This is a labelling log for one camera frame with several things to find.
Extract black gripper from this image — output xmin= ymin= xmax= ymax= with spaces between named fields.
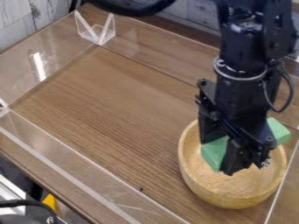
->
xmin=196 ymin=74 xmax=282 ymax=176

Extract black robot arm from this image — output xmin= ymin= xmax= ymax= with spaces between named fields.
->
xmin=195 ymin=0 xmax=298 ymax=176

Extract brown wooden bowl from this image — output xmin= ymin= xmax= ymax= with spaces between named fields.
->
xmin=178 ymin=121 xmax=287 ymax=209

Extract yellow black equipment part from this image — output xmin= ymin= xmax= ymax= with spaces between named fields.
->
xmin=39 ymin=193 xmax=69 ymax=224

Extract clear acrylic corner bracket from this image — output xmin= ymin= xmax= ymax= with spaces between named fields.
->
xmin=73 ymin=10 xmax=116 ymax=46

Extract green rectangular block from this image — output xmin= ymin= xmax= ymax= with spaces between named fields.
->
xmin=200 ymin=117 xmax=291 ymax=172

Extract black cable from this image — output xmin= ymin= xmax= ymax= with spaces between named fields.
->
xmin=0 ymin=199 xmax=60 ymax=224

